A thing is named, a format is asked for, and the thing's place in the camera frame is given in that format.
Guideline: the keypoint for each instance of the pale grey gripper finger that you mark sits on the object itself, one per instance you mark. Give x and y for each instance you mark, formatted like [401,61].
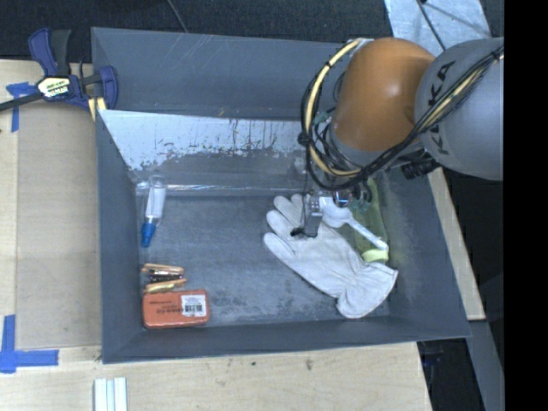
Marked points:
[314,218]

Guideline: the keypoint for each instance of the white plastic spoon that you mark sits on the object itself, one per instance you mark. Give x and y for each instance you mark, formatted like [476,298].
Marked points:
[336,216]

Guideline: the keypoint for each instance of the yellow-green clear plastic bottle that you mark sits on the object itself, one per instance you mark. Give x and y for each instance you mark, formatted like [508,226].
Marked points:
[377,225]

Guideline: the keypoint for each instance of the white work glove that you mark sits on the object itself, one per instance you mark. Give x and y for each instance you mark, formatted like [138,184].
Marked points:
[329,263]

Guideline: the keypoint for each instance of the grey metal bin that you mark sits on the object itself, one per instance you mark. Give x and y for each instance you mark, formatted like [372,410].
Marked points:
[240,246]

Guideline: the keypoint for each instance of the clear bottle with blue cap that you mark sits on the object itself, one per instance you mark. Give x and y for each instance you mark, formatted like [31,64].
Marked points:
[155,204]

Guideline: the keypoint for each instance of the orange box with barcode label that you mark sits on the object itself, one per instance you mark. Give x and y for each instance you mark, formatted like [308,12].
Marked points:
[171,311]

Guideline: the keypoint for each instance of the pale wood flat board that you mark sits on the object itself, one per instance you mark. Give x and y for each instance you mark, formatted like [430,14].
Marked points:
[55,229]

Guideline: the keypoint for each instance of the black cylinder on white bracket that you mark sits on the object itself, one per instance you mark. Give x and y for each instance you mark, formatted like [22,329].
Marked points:
[418,168]

